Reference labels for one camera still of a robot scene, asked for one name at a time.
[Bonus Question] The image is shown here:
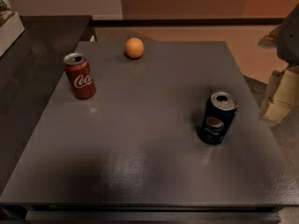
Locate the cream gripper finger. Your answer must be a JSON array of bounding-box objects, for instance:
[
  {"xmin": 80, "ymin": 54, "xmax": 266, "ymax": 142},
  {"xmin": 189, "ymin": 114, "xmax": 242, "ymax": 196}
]
[{"xmin": 261, "ymin": 65, "xmax": 299, "ymax": 123}]

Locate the orange fruit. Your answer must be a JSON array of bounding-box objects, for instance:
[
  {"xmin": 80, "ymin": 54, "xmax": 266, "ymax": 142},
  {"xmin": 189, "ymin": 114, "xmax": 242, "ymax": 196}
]
[{"xmin": 125, "ymin": 37, "xmax": 144, "ymax": 59}]

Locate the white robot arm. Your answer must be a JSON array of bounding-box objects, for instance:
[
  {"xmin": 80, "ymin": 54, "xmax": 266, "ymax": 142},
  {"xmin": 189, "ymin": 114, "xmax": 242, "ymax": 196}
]
[{"xmin": 261, "ymin": 4, "xmax": 299, "ymax": 123}]

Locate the dark blue pepsi can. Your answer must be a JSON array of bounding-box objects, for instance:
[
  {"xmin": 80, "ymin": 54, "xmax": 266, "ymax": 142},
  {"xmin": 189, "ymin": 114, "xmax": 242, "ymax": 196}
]
[{"xmin": 198, "ymin": 91, "xmax": 238, "ymax": 145}]

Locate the red coca-cola can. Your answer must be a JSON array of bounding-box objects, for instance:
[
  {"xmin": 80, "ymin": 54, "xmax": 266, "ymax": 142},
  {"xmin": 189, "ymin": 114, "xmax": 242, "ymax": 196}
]
[{"xmin": 64, "ymin": 52, "xmax": 96, "ymax": 99}]

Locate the dark side counter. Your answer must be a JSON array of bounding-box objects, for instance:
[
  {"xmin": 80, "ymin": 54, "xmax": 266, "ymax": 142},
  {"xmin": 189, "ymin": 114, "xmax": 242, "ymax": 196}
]
[{"xmin": 0, "ymin": 15, "xmax": 91, "ymax": 193}]

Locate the white box at left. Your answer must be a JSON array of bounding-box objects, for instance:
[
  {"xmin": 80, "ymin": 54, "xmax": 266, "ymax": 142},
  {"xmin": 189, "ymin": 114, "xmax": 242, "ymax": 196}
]
[{"xmin": 0, "ymin": 13, "xmax": 24, "ymax": 57}]

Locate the patterned item on box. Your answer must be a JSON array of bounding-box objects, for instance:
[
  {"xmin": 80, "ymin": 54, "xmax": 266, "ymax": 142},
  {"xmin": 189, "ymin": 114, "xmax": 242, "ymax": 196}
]
[{"xmin": 0, "ymin": 0, "xmax": 14, "ymax": 26}]

